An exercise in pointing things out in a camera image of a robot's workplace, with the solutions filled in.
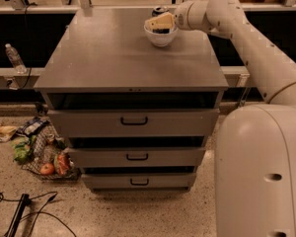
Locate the grey drawer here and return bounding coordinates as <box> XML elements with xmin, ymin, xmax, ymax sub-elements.
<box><xmin>48</xmin><ymin>110</ymin><xmax>219</xmax><ymax>138</ymax></box>
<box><xmin>68</xmin><ymin>148</ymin><xmax>205</xmax><ymax>168</ymax></box>
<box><xmin>81</xmin><ymin>173</ymin><xmax>196</xmax><ymax>190</ymax></box>

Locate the green snack bag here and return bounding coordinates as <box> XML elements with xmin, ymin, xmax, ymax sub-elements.
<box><xmin>12</xmin><ymin>136</ymin><xmax>36</xmax><ymax>165</ymax></box>

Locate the clear plastic water bottle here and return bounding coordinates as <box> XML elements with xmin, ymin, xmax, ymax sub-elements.
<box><xmin>5</xmin><ymin>43</ymin><xmax>27</xmax><ymax>74</ymax></box>

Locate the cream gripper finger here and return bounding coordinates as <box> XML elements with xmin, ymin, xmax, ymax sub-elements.
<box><xmin>144</xmin><ymin>12</ymin><xmax>175</xmax><ymax>30</ymax></box>

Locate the yellow cloth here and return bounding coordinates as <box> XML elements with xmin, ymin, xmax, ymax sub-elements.
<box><xmin>0</xmin><ymin>124</ymin><xmax>17</xmax><ymax>142</ymax></box>

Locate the white bowl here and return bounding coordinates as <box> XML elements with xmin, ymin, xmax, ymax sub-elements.
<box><xmin>144</xmin><ymin>22</ymin><xmax>178</xmax><ymax>47</ymax></box>

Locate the grey drawer cabinet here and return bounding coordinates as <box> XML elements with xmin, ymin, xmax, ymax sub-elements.
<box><xmin>34</xmin><ymin>7</ymin><xmax>229</xmax><ymax>194</ymax></box>

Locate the top grey drawer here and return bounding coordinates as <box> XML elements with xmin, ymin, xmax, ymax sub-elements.
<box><xmin>48</xmin><ymin>110</ymin><xmax>219</xmax><ymax>138</ymax></box>

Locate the middle grey drawer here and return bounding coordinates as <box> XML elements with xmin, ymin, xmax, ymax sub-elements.
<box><xmin>68</xmin><ymin>148</ymin><xmax>205</xmax><ymax>168</ymax></box>

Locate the red apple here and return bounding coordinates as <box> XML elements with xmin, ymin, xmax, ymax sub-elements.
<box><xmin>40</xmin><ymin>163</ymin><xmax>55</xmax><ymax>176</ymax></box>

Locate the blue snack bag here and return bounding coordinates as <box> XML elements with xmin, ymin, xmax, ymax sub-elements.
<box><xmin>17</xmin><ymin>117</ymin><xmax>49</xmax><ymax>136</ymax></box>

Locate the orange chip bag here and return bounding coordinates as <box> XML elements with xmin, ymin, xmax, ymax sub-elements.
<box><xmin>54</xmin><ymin>153</ymin><xmax>70</xmax><ymax>176</ymax></box>

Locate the bottom grey drawer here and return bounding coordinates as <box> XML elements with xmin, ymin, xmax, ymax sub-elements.
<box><xmin>81</xmin><ymin>173</ymin><xmax>196</xmax><ymax>190</ymax></box>

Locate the black cable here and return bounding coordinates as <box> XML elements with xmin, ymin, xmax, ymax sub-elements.
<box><xmin>0</xmin><ymin>187</ymin><xmax>78</xmax><ymax>237</ymax></box>

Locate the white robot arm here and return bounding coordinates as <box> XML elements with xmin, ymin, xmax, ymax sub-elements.
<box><xmin>144</xmin><ymin>0</ymin><xmax>296</xmax><ymax>237</ymax></box>

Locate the blue pepsi can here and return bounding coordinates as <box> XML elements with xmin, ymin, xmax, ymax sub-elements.
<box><xmin>151</xmin><ymin>6</ymin><xmax>170</xmax><ymax>34</ymax></box>

